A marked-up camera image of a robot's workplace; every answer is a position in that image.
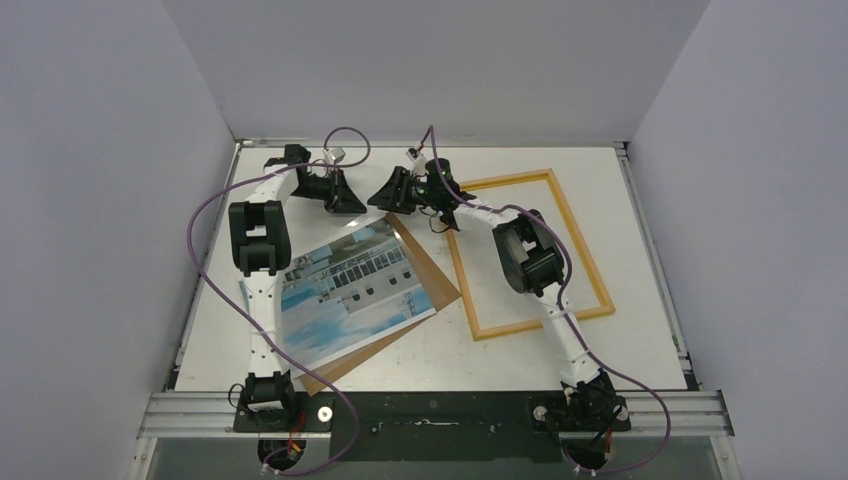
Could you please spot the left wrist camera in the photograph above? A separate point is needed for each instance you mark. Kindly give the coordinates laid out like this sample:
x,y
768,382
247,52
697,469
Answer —
x,y
333,156

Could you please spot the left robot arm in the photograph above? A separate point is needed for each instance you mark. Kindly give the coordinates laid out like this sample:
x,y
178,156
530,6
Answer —
x,y
262,251

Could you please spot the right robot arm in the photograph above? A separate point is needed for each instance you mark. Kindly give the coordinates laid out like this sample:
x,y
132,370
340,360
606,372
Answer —
x,y
534,264

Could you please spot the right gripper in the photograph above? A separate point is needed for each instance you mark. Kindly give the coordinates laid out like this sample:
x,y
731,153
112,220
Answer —
x,y
399,189

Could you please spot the yellow picture frame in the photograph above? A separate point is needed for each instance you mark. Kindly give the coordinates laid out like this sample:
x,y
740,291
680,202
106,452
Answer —
x,y
606,306

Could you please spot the building and sky photo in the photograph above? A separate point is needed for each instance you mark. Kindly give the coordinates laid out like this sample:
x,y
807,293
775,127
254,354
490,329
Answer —
x,y
349,292

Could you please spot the aluminium front rail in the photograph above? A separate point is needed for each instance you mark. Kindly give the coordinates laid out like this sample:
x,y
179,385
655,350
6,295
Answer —
x,y
198,414

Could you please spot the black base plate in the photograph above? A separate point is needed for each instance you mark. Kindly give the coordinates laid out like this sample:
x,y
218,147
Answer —
x,y
538,426

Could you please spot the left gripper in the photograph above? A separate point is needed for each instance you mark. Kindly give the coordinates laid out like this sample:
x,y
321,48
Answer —
x,y
342,199

